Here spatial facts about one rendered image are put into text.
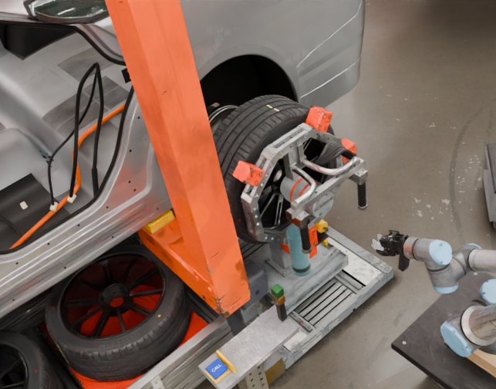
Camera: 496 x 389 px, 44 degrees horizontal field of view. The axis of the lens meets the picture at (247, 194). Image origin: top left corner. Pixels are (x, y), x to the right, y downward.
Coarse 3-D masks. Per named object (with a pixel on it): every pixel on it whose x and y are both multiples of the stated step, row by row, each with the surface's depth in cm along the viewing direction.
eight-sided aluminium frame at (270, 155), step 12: (288, 132) 256; (300, 132) 258; (312, 132) 256; (324, 132) 263; (276, 144) 252; (288, 144) 250; (264, 156) 249; (276, 156) 248; (264, 168) 249; (264, 180) 250; (252, 192) 251; (252, 204) 252; (252, 216) 256; (312, 216) 288; (252, 228) 266; (264, 228) 274; (264, 240) 269; (276, 240) 275
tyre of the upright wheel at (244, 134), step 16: (272, 96) 272; (240, 112) 263; (256, 112) 260; (272, 112) 258; (288, 112) 258; (304, 112) 262; (224, 128) 260; (240, 128) 256; (256, 128) 254; (272, 128) 252; (288, 128) 259; (224, 144) 257; (240, 144) 253; (256, 144) 250; (224, 160) 256; (240, 160) 250; (224, 176) 255; (240, 192) 257; (240, 208) 262; (240, 224) 266; (288, 224) 290; (256, 240) 279
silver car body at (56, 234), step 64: (0, 0) 208; (64, 0) 218; (192, 0) 245; (256, 0) 265; (320, 0) 290; (0, 64) 366; (64, 64) 348; (320, 64) 310; (0, 128) 357; (64, 128) 305; (128, 128) 256; (0, 192) 307; (64, 192) 303; (128, 192) 270; (0, 256) 245; (64, 256) 259
